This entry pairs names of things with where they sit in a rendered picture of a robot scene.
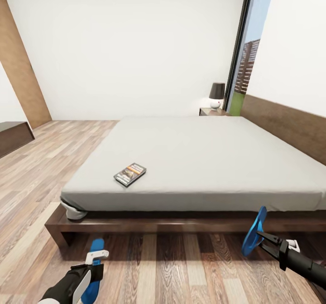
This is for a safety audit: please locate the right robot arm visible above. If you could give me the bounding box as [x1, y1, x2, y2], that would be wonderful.
[256, 230, 326, 291]

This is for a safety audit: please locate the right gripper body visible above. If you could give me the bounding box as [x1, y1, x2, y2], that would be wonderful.
[279, 239, 314, 280]

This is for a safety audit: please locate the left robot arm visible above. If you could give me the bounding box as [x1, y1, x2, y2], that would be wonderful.
[37, 250, 109, 304]

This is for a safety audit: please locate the sandal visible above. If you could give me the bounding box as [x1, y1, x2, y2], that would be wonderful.
[241, 206, 267, 257]
[80, 238, 105, 304]

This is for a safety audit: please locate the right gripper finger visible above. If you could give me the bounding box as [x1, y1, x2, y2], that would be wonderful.
[259, 243, 279, 261]
[256, 230, 283, 246]

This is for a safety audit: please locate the hardback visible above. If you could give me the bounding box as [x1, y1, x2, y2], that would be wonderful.
[114, 162, 147, 186]

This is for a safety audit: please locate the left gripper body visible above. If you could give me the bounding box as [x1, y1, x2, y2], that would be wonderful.
[88, 264, 104, 284]

